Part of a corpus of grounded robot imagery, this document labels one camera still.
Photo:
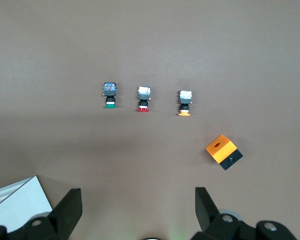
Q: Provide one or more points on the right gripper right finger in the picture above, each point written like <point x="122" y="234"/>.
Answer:
<point x="210" y="220"/>

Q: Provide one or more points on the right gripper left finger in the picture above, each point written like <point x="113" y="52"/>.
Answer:
<point x="67" y="212"/>

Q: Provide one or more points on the green push button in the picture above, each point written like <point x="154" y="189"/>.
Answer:
<point x="110" y="92"/>

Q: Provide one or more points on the white drawer cabinet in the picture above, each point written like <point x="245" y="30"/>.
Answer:
<point x="20" y="205"/>

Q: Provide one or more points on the orange black button box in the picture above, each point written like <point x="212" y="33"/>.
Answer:
<point x="221" y="147"/>

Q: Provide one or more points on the yellow push button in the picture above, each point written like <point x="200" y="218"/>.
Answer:
<point x="185" y="100"/>

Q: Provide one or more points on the red push button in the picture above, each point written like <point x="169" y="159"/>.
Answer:
<point x="143" y="96"/>

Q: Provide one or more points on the brown table cover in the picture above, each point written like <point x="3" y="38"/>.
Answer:
<point x="65" y="50"/>

